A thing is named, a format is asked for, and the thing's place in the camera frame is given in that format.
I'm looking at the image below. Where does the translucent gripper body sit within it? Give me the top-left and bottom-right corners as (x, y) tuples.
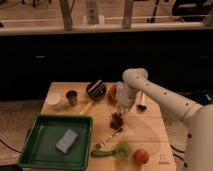
(116, 82), (138, 117)

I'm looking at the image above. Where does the dark red grape bunch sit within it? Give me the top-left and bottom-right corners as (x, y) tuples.
(110, 113), (124, 130)

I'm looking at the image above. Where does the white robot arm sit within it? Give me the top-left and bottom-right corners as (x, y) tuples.
(117, 68), (213, 171)

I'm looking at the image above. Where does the orange plate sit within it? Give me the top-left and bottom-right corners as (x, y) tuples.
(108, 84), (117, 103)

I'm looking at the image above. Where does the striped black white object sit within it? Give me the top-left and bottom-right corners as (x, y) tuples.
(89, 80), (104, 97)

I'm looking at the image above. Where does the dark brown bowl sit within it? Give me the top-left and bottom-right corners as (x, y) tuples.
(86, 80), (107, 101)

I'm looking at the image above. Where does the silver fork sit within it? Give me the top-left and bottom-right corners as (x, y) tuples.
(95, 128), (123, 150)

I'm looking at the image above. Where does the green measuring scoop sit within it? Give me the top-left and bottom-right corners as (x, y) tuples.
(91, 141), (132, 159)

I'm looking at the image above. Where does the dark metal cup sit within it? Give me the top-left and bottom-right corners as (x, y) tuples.
(66, 90), (78, 106)

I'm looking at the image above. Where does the orange tomato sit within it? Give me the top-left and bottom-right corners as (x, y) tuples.
(133, 149), (149, 165)

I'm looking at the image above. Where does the white small bowl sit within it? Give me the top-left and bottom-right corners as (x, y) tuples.
(46, 92), (62, 109)

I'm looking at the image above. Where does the blue-grey sponge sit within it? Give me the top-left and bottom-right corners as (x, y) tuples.
(56, 129), (78, 153)

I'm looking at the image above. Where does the green plastic tray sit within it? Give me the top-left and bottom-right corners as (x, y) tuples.
(17, 115), (93, 171)

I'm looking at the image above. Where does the black ladle white handle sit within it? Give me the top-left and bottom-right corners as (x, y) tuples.
(137, 93), (147, 111)

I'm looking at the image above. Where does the black power cable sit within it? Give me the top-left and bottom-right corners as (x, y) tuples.
(170, 143), (186, 168)

